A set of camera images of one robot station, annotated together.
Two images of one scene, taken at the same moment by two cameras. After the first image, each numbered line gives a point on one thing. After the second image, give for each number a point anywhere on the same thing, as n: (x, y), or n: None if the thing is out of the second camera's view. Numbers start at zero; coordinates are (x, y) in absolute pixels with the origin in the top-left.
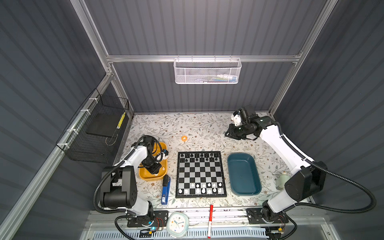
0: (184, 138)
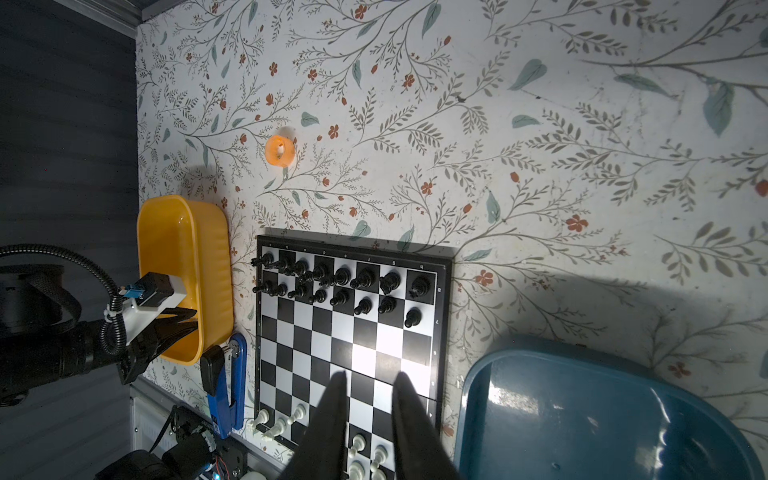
0: (280, 151)
